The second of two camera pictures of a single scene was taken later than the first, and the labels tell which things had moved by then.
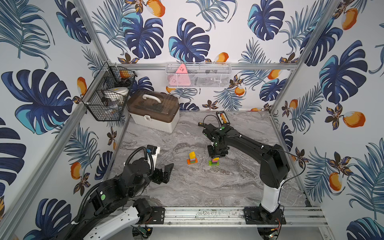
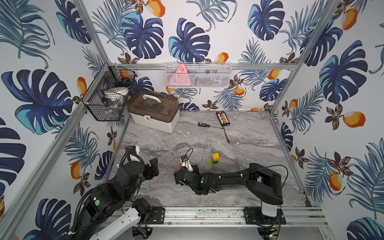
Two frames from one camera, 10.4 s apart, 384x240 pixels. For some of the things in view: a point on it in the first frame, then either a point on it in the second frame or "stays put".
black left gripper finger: x=168 y=169 -> x=154 y=161
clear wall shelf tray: x=198 y=75 stays put
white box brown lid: x=156 y=110 stays put
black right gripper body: x=214 y=151 -> x=194 y=172
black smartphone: x=222 y=118 stays put
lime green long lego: x=211 y=164 stays put
